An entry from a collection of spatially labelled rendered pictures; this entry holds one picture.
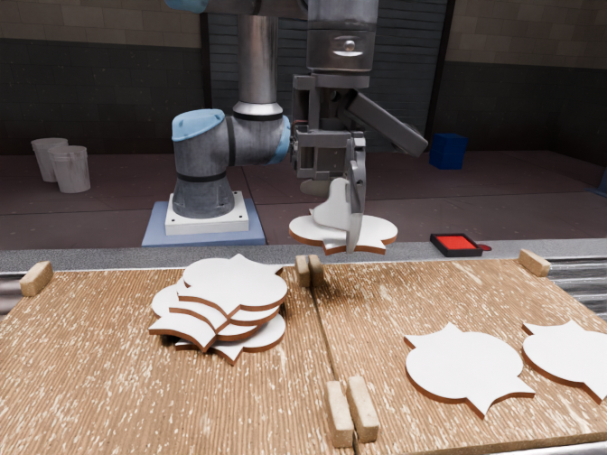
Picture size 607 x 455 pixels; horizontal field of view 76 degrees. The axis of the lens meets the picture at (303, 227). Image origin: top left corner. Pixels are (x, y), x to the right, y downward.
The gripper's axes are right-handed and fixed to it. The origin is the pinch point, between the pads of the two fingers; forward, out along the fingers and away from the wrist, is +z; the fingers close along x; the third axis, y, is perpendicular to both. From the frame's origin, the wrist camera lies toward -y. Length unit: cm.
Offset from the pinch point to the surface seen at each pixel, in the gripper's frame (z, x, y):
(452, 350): 10.2, 13.7, -10.9
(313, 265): 8.5, -4.9, 2.9
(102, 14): -47, -457, 156
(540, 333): 10.5, 11.9, -24.4
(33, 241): 104, -214, 156
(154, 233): 17, -38, 34
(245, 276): 5.8, 1.5, 13.6
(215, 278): 5.7, 1.6, 17.5
